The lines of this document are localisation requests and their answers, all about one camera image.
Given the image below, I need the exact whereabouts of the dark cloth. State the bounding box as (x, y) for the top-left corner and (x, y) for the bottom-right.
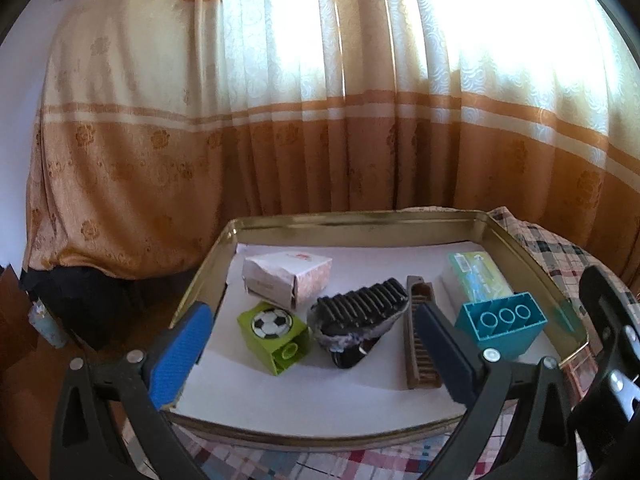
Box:
(20, 265), (201, 351)

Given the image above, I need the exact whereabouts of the pale blue container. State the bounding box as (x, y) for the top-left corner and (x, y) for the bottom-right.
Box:
(30, 300), (68, 348)

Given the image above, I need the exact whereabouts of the white box with red stamp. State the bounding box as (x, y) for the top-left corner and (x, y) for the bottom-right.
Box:
(242, 251), (333, 311)

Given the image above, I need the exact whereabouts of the brown wooden comb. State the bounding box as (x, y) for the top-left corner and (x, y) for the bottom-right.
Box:
(402, 275), (443, 391)

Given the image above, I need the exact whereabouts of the green football building block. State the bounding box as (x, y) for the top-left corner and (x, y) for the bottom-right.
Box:
(236, 301), (309, 377)

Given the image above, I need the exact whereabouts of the white paper tray liner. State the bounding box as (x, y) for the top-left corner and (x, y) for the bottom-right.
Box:
(175, 242), (566, 423)

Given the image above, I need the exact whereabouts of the clear green-label floss box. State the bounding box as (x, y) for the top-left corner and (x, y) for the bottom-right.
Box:
(440, 251), (516, 311)

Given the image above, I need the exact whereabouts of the gold tin tray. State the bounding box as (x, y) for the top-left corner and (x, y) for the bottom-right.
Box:
(167, 209), (591, 453)

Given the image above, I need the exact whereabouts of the plaid tablecloth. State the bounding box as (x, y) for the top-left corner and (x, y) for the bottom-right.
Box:
(165, 205), (640, 480)

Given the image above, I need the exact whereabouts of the teal building block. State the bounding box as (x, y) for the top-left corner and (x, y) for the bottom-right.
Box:
(454, 291), (547, 361)

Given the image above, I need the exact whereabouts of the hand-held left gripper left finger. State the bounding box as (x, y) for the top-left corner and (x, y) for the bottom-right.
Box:
(50, 301), (215, 480)

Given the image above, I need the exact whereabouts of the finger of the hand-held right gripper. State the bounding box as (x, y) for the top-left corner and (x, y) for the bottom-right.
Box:
(570, 265), (640, 480)

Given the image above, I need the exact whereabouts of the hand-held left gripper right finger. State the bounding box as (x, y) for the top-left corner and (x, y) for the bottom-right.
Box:
(413, 301), (583, 480)

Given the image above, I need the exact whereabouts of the orange and cream curtain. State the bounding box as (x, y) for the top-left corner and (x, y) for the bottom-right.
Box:
(22, 0), (640, 306)

